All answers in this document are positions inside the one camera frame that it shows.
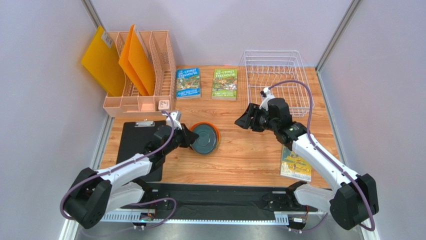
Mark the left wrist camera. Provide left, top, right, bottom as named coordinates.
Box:
left=166, top=110, right=182, bottom=130

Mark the dark brown plate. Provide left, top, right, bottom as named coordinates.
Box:
left=190, top=122, right=220, bottom=155

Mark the pink plastic file organizer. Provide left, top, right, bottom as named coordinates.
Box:
left=103, top=30, right=177, bottom=118

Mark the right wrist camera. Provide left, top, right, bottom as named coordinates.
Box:
left=259, top=87, right=276, bottom=112

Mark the small white box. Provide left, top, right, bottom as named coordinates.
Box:
left=158, top=99, right=171, bottom=112

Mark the black base mat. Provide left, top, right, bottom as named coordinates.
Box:
left=141, top=183, right=317, bottom=221

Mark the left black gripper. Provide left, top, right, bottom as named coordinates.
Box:
left=163, top=123, right=199, bottom=155

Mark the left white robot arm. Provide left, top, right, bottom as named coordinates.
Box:
left=59, top=120, right=199, bottom=229

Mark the orange plate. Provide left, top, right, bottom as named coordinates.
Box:
left=190, top=121, right=222, bottom=151

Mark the green treehouse book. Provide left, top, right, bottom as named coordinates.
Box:
left=211, top=68, right=238, bottom=101

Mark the orange folder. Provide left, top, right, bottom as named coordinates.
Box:
left=118, top=24, right=156, bottom=96

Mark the yellow folder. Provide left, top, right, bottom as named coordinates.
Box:
left=81, top=26, right=126, bottom=97

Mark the blue treehouse book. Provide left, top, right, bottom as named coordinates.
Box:
left=176, top=67, right=201, bottom=99

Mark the white wire dish rack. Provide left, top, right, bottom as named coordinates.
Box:
left=238, top=49, right=315, bottom=118

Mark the yellow illustrated book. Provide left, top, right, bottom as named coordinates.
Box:
left=279, top=145, right=312, bottom=183

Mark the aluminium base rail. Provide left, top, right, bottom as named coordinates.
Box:
left=75, top=194, right=379, bottom=240

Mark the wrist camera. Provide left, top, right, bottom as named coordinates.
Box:
left=166, top=110, right=182, bottom=130
left=259, top=87, right=276, bottom=112

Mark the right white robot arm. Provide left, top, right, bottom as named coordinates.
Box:
left=234, top=98, right=379, bottom=231

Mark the black clipboard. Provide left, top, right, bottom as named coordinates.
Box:
left=116, top=120, right=166, bottom=165

